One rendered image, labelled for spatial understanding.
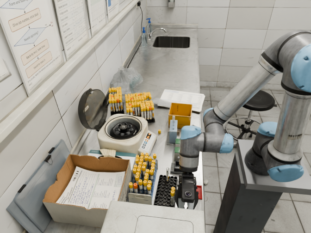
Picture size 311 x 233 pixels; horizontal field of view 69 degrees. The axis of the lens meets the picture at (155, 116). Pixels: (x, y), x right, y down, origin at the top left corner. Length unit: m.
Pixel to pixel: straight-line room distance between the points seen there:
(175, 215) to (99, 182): 0.48
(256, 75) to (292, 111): 0.17
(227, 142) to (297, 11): 2.76
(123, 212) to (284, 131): 0.58
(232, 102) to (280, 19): 2.60
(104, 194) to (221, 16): 2.72
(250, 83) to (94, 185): 0.76
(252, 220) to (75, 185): 0.95
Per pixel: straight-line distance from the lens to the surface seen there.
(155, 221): 0.67
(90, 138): 1.38
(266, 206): 1.35
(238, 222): 1.46
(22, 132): 0.94
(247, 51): 3.46
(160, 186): 1.07
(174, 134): 1.22
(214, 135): 0.86
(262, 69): 0.86
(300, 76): 0.71
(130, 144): 1.13
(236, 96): 0.89
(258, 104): 2.14
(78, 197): 1.05
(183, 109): 1.45
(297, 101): 0.79
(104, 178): 1.08
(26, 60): 0.92
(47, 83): 1.00
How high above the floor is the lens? 1.77
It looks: 37 degrees down
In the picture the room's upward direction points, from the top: 2 degrees counter-clockwise
